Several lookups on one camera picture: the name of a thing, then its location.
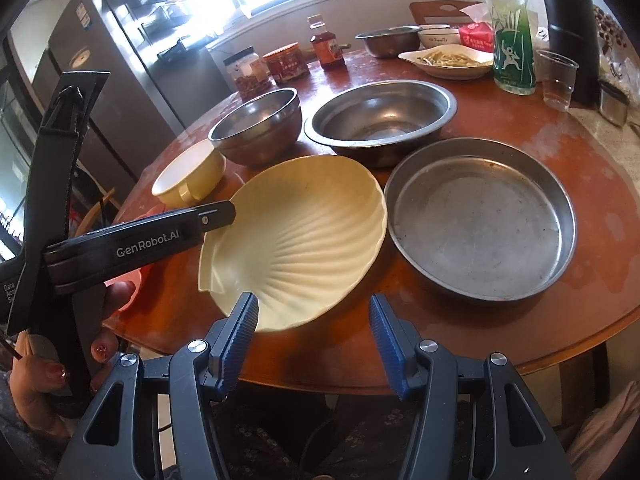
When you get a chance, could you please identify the grey refrigerator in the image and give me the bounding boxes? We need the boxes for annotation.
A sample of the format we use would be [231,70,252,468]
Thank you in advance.
[32,0,231,202]

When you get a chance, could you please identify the yellow shell-shaped plate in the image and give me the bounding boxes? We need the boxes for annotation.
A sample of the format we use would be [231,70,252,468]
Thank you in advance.
[198,155,387,332]

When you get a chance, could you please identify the small steel cup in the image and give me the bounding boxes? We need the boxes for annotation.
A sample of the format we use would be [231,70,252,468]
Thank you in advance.
[599,80,629,128]

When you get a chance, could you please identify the yellow frame chair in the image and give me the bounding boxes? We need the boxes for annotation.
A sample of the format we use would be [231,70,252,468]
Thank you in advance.
[75,188,119,236]

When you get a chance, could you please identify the red jar orange lid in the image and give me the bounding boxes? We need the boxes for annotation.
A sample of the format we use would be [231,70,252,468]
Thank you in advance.
[262,42,309,84]

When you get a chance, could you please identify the deep steel mixing bowl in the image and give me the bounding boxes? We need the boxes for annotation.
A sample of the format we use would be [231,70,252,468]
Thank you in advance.
[207,88,303,167]

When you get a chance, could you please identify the white ceramic bowl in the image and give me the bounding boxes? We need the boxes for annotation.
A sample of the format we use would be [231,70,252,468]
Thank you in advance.
[419,24,461,49]

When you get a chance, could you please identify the clear plastic cup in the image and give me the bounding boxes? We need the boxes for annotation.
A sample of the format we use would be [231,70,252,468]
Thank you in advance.
[536,49,579,112]

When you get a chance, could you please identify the small steel bowl far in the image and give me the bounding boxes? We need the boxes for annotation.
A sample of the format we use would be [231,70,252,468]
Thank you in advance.
[356,25,421,58]

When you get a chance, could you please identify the yellow bowl with handle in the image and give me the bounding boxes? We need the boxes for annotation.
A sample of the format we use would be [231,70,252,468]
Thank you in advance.
[152,139,226,208]

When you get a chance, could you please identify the white dish with food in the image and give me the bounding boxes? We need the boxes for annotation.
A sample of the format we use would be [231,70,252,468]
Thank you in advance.
[398,44,494,80]

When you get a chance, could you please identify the black thermos flask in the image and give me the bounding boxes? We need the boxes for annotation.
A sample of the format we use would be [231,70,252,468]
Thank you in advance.
[544,0,599,106]

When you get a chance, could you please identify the steel round pan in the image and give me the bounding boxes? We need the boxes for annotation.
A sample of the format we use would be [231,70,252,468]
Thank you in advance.
[384,138,577,304]

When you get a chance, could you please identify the red tissue pack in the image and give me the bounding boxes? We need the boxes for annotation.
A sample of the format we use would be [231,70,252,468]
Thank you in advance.
[459,3,494,52]

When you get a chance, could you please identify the green plastic bottle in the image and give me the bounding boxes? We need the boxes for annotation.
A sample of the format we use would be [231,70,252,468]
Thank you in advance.
[485,0,536,96]

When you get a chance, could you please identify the wide steel basin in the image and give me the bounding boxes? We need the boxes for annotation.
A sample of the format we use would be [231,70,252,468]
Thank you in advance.
[304,79,458,168]

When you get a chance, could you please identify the left hand red nails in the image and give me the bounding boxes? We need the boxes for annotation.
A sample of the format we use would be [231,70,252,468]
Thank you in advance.
[8,278,138,441]

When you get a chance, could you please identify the brown sauce bottle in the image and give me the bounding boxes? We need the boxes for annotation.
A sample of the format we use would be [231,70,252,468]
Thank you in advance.
[307,14,346,70]

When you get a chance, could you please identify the clear jar black lid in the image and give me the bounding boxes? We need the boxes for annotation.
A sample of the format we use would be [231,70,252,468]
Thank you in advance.
[224,47,272,102]

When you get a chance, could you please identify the wooden chair far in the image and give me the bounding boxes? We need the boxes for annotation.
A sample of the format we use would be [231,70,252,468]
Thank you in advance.
[409,0,476,27]

